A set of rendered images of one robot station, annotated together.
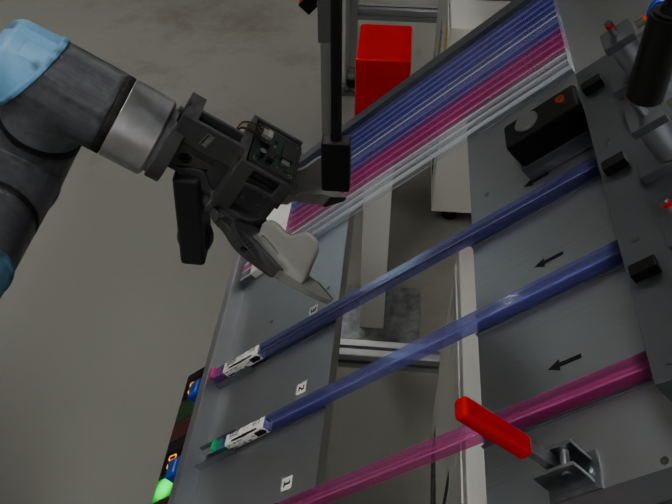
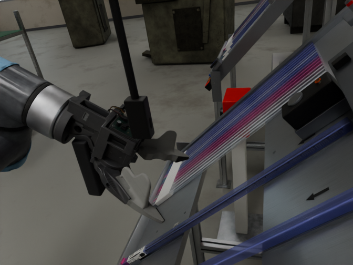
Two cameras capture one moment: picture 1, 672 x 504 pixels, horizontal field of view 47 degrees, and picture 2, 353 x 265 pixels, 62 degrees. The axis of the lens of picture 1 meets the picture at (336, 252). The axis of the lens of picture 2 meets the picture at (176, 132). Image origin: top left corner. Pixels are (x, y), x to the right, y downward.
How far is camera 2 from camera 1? 0.33 m
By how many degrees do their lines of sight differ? 18
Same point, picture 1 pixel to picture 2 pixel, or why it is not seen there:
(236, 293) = not seen: hidden behind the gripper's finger
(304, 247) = (142, 183)
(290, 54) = (210, 113)
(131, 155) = (41, 126)
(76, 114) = (9, 102)
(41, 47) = not seen: outside the picture
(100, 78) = (26, 81)
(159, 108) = (59, 98)
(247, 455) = not seen: outside the picture
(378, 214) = (240, 176)
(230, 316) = (141, 227)
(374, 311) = (242, 225)
